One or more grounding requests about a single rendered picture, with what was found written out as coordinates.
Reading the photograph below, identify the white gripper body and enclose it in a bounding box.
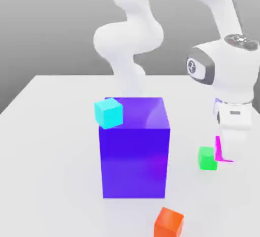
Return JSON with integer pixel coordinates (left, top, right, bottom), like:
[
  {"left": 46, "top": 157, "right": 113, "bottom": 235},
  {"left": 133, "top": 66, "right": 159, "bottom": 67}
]
[{"left": 218, "top": 104, "right": 252, "bottom": 136}]

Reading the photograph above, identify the small magenta cube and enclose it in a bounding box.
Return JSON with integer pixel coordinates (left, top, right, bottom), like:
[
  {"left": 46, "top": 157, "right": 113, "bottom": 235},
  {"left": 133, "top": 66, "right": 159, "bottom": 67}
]
[{"left": 214, "top": 135, "right": 234, "bottom": 163}]

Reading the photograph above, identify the small green cube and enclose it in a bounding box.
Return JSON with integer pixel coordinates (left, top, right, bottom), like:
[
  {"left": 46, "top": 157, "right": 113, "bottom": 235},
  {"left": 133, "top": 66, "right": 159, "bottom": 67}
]
[{"left": 198, "top": 146, "right": 218, "bottom": 171}]

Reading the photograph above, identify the small orange cube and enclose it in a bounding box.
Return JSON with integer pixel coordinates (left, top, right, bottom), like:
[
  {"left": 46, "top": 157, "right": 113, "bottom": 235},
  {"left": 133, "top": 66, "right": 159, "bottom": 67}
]
[{"left": 153, "top": 206, "right": 185, "bottom": 237}]

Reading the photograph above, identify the small cyan cube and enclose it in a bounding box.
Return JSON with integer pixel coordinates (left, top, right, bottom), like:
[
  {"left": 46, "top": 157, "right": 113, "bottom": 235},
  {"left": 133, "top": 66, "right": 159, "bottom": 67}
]
[{"left": 93, "top": 97, "right": 124, "bottom": 130}]

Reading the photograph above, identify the large blue box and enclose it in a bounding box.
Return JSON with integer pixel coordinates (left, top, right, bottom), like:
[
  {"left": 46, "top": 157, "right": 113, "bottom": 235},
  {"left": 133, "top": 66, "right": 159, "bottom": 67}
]
[{"left": 99, "top": 97, "right": 171, "bottom": 199}]

